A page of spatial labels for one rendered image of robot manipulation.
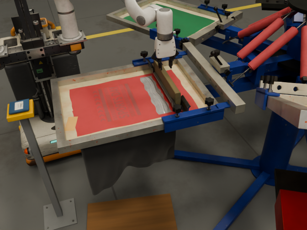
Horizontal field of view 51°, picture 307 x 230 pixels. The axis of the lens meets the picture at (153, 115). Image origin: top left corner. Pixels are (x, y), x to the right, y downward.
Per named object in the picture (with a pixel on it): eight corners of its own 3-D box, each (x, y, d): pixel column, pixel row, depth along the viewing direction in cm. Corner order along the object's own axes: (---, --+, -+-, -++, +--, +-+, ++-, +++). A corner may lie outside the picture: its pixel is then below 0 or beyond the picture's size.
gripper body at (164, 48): (172, 30, 158) (172, 50, 165) (152, 33, 156) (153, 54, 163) (177, 36, 153) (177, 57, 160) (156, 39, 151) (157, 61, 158)
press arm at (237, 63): (215, 78, 177) (216, 70, 174) (210, 73, 181) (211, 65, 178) (244, 72, 180) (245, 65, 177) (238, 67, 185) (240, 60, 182)
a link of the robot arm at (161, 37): (172, 26, 157) (172, 31, 159) (155, 29, 155) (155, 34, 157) (177, 32, 152) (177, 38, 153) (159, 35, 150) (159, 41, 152)
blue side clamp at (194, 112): (164, 133, 152) (164, 121, 147) (161, 126, 155) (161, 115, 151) (223, 119, 158) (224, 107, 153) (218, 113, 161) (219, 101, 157)
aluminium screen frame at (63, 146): (59, 154, 142) (57, 148, 139) (51, 84, 186) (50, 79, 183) (223, 116, 158) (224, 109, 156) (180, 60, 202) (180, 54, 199)
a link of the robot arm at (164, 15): (139, 7, 149) (150, 1, 155) (140, 29, 156) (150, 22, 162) (167, 13, 143) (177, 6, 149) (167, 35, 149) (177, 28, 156)
